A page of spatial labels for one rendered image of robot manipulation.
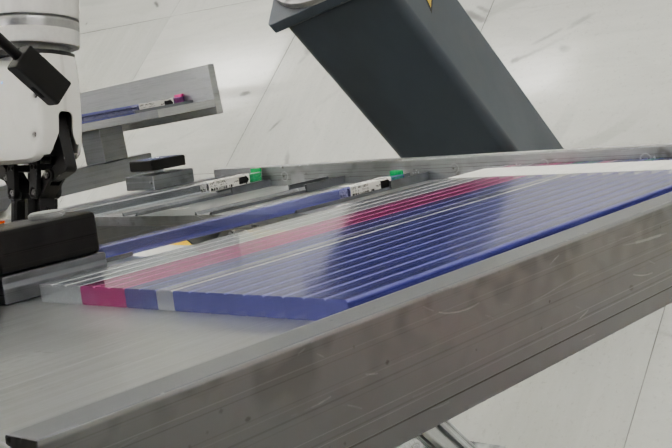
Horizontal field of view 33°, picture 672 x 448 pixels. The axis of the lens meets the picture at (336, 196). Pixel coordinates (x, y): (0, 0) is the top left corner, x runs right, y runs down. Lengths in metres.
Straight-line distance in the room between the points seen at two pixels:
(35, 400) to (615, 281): 0.34
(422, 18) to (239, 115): 1.33
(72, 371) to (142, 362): 0.03
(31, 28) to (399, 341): 0.64
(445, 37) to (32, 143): 0.74
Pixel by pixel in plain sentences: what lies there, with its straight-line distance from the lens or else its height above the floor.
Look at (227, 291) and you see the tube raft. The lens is 0.60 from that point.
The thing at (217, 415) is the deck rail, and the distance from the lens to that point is 0.44.
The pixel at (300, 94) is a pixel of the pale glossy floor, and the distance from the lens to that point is 2.74.
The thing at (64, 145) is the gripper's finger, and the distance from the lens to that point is 1.06.
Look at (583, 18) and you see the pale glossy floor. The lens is 2.38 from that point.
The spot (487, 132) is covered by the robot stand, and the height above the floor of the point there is 0.37.
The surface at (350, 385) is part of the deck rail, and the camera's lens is 0.49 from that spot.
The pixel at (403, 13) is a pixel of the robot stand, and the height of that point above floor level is 0.62.
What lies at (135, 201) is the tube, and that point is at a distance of 1.16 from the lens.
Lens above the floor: 1.43
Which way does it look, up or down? 37 degrees down
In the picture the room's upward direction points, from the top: 43 degrees counter-clockwise
